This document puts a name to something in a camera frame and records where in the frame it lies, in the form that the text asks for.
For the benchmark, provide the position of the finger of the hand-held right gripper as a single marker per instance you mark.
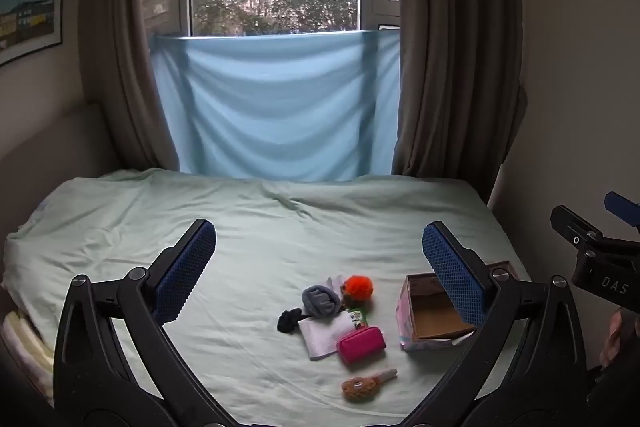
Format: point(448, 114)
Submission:
point(575, 227)
point(622, 206)

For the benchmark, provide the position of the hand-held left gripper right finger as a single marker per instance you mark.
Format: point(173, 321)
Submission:
point(452, 277)

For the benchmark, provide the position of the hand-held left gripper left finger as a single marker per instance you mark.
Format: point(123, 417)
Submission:
point(187, 272)

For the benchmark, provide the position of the cardboard box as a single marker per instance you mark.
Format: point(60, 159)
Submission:
point(430, 318)

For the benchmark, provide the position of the orange fluffy pom-pom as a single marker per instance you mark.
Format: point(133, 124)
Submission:
point(359, 287)

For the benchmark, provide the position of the pink zip pouch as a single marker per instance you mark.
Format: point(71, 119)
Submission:
point(361, 344)

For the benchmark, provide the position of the black scrunchie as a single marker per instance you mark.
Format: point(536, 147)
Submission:
point(292, 321)

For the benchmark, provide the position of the white textured washcloth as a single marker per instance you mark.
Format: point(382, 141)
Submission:
point(320, 338)

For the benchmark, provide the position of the person's right hand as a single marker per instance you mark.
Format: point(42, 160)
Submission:
point(620, 337)

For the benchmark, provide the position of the green wet wipes packet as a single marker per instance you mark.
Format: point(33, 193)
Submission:
point(357, 318)

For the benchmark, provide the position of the grey rolled sock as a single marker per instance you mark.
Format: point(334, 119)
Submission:
point(322, 302)

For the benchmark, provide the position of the brown plush drumstick toy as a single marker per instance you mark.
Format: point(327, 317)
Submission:
point(360, 388)

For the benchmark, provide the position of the pale yellow folded blanket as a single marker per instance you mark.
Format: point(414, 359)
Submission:
point(25, 352)

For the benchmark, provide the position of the light blue hanging cloth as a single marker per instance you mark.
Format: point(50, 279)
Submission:
point(275, 107)

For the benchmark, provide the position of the brown right curtain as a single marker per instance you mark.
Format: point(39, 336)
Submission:
point(450, 57)

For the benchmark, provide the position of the brown curtain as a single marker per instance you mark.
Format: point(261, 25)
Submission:
point(450, 57)
point(125, 57)

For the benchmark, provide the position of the brown left curtain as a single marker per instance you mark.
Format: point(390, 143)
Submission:
point(125, 57)

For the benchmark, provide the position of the framed wall picture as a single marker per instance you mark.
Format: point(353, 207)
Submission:
point(30, 12)

